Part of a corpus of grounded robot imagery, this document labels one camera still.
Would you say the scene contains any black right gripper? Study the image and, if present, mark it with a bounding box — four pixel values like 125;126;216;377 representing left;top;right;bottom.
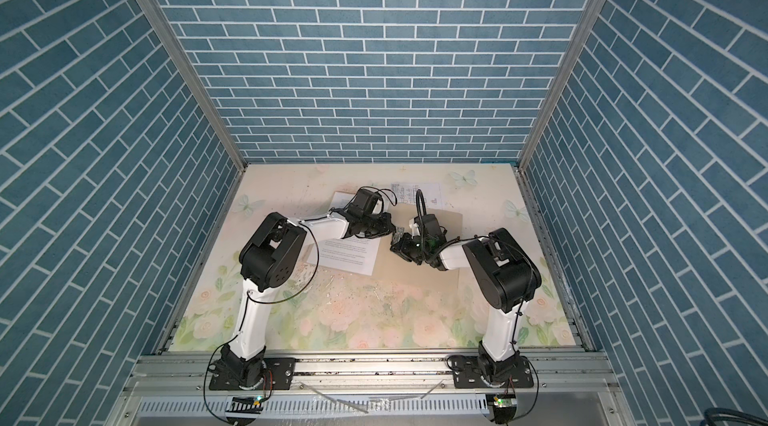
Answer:
390;232;432;266

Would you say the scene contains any white printed text sheet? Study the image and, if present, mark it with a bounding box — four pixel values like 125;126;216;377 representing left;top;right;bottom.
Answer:
297;210;381;276

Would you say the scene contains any white technical drawing sheet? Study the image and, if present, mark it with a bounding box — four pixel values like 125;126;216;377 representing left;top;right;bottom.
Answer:
389;182;445;211

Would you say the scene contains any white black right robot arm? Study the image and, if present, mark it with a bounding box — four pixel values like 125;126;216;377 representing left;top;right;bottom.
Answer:
390;228;542;385

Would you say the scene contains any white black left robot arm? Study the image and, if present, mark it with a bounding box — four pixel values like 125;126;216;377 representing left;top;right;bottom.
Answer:
215;208;395;388

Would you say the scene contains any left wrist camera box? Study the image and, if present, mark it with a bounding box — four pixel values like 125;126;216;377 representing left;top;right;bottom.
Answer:
346;187;384;220

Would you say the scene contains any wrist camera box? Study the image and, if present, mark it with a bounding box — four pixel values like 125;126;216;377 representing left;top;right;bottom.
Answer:
410;214;446;241
346;187;384;220

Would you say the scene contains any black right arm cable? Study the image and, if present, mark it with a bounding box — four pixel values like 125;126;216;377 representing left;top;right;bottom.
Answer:
413;188;481;259

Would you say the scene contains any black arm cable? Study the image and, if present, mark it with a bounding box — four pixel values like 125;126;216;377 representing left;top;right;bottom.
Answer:
413;188;481;259
202;187;398;421

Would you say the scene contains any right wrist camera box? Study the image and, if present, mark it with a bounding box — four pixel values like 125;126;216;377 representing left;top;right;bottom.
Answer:
410;214;446;241

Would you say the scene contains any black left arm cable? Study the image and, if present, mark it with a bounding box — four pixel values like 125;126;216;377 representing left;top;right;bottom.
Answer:
202;187;398;421

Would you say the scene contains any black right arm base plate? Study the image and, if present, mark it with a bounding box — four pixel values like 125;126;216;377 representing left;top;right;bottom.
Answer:
445;354;535;389

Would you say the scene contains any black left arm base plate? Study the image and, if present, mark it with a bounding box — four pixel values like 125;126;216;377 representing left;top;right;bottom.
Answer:
207;357;297;392

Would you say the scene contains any aluminium front rail frame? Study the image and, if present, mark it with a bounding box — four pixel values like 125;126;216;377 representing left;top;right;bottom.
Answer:
107;348;633;425

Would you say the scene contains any aluminium left corner post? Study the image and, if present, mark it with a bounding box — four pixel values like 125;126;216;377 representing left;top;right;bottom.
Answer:
135;0;247;173

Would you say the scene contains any aluminium corner post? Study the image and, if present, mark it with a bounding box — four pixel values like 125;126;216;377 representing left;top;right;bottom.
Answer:
518;0;606;171
135;0;247;173

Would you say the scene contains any aluminium right corner post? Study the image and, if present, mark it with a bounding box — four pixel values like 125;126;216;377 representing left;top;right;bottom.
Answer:
518;0;606;171

